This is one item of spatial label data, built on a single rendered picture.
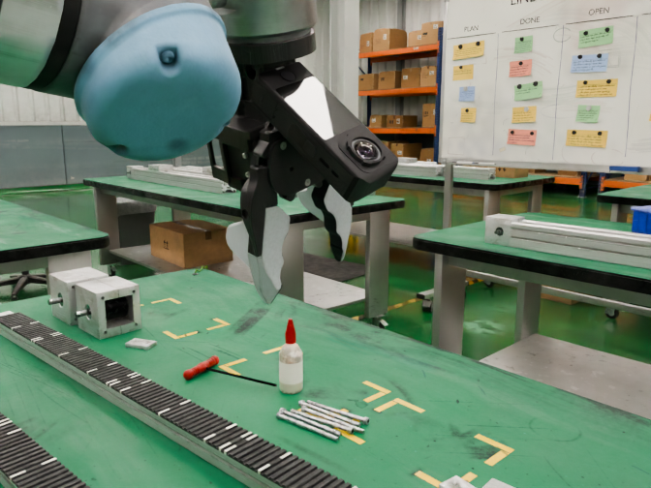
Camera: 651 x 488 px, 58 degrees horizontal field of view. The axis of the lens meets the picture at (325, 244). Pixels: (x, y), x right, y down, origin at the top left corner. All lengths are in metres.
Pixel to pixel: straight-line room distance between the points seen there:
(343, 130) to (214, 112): 0.15
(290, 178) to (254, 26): 0.11
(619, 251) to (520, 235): 0.32
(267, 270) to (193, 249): 3.67
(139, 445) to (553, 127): 2.95
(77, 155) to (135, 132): 11.50
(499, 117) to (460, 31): 0.58
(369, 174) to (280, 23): 0.12
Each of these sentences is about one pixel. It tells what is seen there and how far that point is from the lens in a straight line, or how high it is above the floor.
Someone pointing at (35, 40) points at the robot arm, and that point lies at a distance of 0.27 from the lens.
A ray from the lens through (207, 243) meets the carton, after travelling 4.18.
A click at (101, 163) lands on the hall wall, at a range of 11.94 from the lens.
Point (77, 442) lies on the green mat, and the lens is 0.89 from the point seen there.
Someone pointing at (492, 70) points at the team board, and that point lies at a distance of 3.65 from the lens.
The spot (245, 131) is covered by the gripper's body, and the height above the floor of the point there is 1.19.
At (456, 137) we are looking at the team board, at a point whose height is 1.11.
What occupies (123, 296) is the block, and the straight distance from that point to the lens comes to 1.28.
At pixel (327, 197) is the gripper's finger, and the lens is 0.49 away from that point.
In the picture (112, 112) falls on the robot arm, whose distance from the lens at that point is 0.27.
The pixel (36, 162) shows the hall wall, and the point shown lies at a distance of 11.56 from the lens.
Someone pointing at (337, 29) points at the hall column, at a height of 2.48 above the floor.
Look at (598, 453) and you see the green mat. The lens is 0.87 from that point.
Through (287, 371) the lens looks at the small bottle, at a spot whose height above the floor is 0.82.
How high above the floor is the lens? 1.20
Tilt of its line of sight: 12 degrees down
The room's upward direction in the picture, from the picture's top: straight up
